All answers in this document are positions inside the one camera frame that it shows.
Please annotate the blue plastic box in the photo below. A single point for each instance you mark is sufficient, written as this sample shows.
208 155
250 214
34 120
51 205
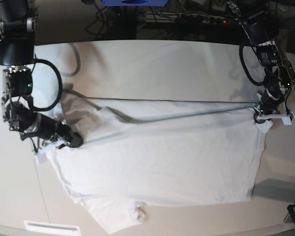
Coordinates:
134 2

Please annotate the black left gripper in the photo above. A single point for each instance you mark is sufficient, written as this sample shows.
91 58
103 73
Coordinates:
266 105

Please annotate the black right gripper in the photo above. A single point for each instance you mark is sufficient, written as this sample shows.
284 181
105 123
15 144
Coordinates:
33 124

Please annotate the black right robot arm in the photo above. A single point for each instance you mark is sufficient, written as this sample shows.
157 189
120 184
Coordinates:
17 39

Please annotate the white label strip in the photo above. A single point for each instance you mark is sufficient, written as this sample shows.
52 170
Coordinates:
53 229

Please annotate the black power strip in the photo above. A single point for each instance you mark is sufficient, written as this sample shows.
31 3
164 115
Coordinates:
187 18

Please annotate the white T-shirt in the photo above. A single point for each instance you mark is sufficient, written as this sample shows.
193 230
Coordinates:
156 153

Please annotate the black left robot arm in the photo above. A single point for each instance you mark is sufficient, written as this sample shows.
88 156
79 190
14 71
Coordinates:
262 36

